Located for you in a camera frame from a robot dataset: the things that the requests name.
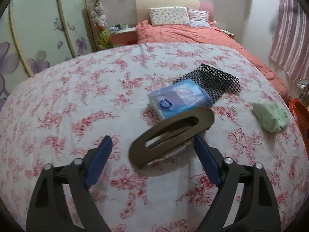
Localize pale green cloth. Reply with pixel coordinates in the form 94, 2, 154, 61
252, 102, 289, 132

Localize black spiky plastic mat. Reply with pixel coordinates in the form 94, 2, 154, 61
173, 64, 241, 104

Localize blue tissue pack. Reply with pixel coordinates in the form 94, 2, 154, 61
148, 79, 213, 120

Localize red plastic basin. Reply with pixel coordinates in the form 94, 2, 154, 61
289, 98, 309, 153

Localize pink floral table cloth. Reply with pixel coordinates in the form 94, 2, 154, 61
1, 43, 308, 231

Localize pink striped curtain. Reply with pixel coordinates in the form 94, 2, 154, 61
269, 0, 308, 81

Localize right bedside table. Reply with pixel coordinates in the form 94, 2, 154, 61
219, 28, 235, 39

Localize floral wardrobe doors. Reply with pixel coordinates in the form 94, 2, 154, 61
1, 0, 94, 104

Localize pink left nightstand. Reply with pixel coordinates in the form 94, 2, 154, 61
110, 27, 137, 47

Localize pink striped pillow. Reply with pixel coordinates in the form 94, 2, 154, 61
187, 7, 210, 28

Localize hanging plush toys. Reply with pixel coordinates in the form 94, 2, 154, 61
90, 0, 112, 50

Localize salmon pink bed quilt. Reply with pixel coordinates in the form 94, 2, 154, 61
136, 20, 290, 103

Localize white floral pillow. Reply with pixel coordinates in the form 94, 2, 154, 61
148, 6, 190, 26

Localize beige pink headboard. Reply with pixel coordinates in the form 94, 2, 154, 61
136, 0, 214, 23

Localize white wire rack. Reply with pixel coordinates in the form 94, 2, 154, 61
296, 78, 308, 101

